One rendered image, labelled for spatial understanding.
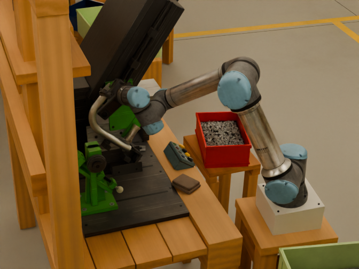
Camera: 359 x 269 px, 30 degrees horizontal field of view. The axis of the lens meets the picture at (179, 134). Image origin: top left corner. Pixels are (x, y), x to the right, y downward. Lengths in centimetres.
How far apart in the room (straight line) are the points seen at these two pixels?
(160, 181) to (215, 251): 44
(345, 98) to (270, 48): 106
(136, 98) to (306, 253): 82
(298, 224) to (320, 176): 189
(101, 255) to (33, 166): 45
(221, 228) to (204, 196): 21
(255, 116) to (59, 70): 73
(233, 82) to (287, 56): 392
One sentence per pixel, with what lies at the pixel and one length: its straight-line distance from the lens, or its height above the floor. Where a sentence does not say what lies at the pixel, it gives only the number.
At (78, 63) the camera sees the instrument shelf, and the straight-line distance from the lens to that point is 231.
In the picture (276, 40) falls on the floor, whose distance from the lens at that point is 644.
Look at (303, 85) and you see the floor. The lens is 566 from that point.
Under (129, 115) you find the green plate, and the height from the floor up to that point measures 113.
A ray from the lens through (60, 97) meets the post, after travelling 198.
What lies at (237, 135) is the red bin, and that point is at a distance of 319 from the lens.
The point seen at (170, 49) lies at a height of 14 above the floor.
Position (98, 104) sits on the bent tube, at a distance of 274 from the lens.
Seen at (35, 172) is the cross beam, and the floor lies 128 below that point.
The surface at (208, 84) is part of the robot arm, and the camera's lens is 245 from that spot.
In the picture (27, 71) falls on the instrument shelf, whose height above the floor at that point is 154.
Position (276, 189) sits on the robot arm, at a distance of 242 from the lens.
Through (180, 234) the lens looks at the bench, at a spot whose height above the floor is 88.
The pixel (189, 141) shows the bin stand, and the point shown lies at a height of 80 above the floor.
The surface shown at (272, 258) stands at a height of 79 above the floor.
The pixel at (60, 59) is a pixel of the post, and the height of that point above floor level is 172.
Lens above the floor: 254
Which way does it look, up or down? 32 degrees down
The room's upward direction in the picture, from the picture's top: 2 degrees clockwise
